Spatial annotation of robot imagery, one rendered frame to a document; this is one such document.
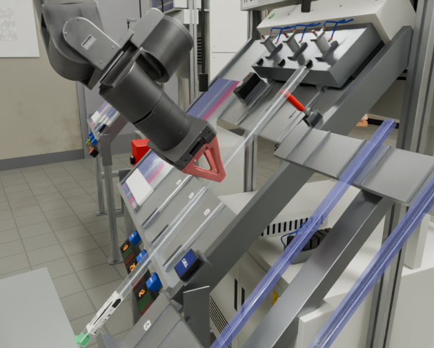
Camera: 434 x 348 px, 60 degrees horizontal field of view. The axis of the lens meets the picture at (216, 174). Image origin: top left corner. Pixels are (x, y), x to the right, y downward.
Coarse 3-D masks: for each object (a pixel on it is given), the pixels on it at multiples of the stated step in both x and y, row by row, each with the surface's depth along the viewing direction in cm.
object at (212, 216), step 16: (176, 176) 107; (192, 176) 99; (160, 192) 107; (176, 192) 100; (192, 192) 94; (144, 208) 108; (160, 208) 101; (176, 208) 95; (208, 208) 84; (224, 208) 80; (144, 224) 100; (160, 224) 95; (192, 224) 85; (208, 224) 80; (224, 224) 76; (176, 240) 85; (192, 240) 81; (208, 240) 77; (160, 256) 85; (176, 256) 81
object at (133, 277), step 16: (288, 80) 57; (272, 112) 55; (256, 128) 55; (240, 144) 54; (224, 160) 54; (208, 192) 53; (192, 208) 53; (176, 224) 52; (160, 240) 52; (144, 256) 52; (144, 272) 52; (128, 288) 51; (80, 336) 50
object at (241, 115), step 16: (256, 48) 128; (240, 64) 128; (368, 64) 77; (240, 80) 119; (352, 80) 78; (256, 96) 104; (272, 96) 98; (304, 96) 87; (320, 96) 82; (336, 96) 78; (224, 112) 112; (240, 112) 105; (256, 112) 98; (288, 112) 87; (320, 112) 78; (272, 128) 87; (288, 128) 83
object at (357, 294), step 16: (432, 192) 42; (416, 208) 42; (400, 224) 42; (416, 224) 42; (400, 240) 41; (384, 256) 41; (368, 272) 41; (352, 288) 41; (368, 288) 40; (352, 304) 40; (336, 320) 40; (320, 336) 40; (336, 336) 40
